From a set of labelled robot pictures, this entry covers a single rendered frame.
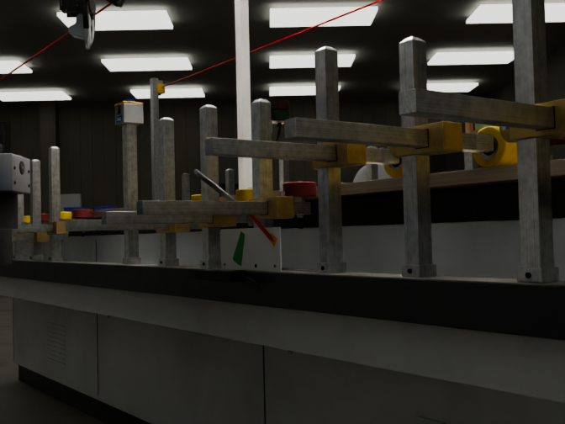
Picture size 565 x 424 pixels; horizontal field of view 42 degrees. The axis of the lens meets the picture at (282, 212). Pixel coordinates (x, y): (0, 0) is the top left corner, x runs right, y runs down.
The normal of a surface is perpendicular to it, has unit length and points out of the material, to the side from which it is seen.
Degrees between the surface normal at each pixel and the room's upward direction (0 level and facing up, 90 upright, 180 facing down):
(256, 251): 90
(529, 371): 90
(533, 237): 90
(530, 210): 90
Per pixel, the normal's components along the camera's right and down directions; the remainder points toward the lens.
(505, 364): -0.81, 0.00
